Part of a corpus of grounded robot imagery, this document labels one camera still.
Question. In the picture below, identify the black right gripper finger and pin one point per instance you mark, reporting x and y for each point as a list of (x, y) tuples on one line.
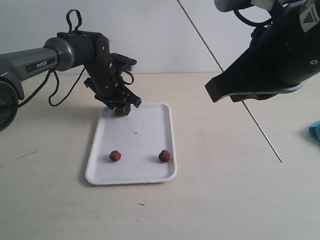
[(237, 82)]

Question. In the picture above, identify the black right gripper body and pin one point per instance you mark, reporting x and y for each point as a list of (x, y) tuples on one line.
[(284, 51)]

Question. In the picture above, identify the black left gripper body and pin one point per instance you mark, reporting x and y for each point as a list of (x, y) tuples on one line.
[(110, 85)]

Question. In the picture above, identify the red ball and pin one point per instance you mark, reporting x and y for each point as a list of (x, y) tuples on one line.
[(118, 111), (164, 156), (115, 156)]

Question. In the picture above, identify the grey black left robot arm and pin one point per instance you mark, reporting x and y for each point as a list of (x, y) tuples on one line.
[(24, 73)]

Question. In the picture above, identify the white plastic tray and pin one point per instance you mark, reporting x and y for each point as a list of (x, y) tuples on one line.
[(139, 137)]

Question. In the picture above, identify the blue white packet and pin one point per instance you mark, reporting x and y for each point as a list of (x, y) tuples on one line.
[(314, 131)]

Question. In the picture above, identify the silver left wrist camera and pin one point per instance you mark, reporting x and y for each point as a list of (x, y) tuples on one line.
[(121, 62)]

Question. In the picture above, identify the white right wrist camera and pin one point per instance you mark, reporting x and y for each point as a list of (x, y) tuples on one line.
[(230, 5)]

